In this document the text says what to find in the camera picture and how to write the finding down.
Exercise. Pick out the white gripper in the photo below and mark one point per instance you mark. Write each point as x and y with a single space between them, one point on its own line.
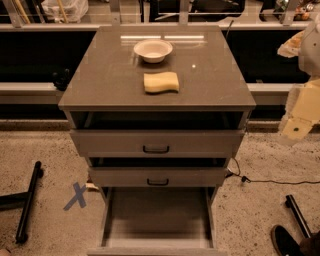
310 50

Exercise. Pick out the yellow sponge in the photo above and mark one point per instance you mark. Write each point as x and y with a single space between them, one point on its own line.
161 82

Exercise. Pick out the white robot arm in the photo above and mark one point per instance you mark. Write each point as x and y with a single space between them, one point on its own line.
308 61

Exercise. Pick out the grey drawer cabinet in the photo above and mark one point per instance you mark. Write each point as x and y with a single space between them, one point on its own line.
107 91

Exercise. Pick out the bottom grey drawer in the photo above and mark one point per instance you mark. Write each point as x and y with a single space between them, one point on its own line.
157 222

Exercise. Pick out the grey drawer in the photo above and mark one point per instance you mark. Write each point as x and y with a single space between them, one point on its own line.
167 144
157 176
157 222

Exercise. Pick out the middle grey drawer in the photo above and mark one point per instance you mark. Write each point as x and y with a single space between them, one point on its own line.
157 176

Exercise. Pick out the top grey drawer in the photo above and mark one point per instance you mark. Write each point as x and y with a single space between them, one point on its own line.
167 144

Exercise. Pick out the black stand leg right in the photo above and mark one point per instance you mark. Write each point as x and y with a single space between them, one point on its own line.
293 206

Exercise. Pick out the black stand leg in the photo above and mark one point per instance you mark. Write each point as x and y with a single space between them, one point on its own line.
293 206
24 201

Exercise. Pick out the white bowl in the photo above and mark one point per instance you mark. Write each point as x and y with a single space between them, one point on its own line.
153 50

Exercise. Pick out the black shoe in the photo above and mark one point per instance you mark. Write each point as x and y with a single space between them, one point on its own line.
283 242

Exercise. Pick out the blue tape cross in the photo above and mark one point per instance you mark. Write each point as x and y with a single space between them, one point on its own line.
77 198

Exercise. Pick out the black stand leg left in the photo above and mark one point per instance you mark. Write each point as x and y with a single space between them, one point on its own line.
24 201

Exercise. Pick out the black clamp on rail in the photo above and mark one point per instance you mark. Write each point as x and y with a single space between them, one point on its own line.
61 80

